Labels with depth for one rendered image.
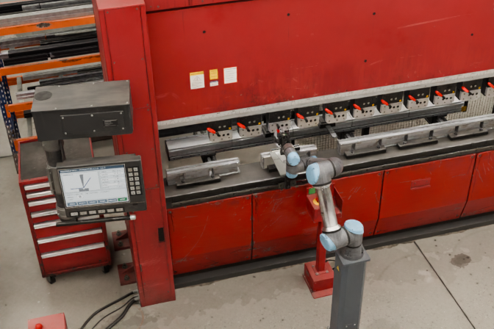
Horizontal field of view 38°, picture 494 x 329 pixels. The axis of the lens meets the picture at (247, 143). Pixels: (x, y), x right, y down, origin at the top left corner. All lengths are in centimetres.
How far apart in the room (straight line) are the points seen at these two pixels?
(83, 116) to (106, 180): 42
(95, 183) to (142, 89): 61
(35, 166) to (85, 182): 110
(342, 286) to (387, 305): 76
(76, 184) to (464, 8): 267
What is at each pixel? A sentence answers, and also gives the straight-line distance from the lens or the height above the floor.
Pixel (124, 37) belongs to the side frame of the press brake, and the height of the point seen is 211.
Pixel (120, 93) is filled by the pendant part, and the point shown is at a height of 195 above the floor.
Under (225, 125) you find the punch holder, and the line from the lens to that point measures 472.
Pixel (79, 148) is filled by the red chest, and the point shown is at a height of 98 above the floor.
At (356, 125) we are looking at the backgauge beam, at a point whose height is 93.
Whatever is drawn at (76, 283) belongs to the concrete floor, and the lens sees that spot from 559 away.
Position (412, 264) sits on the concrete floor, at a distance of 568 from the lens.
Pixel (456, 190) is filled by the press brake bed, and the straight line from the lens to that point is 570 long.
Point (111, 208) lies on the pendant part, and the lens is 415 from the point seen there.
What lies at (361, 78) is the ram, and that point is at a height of 149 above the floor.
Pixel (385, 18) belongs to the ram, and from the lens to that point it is 472.
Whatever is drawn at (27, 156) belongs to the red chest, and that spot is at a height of 98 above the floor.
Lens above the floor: 393
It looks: 36 degrees down
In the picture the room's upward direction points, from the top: 1 degrees counter-clockwise
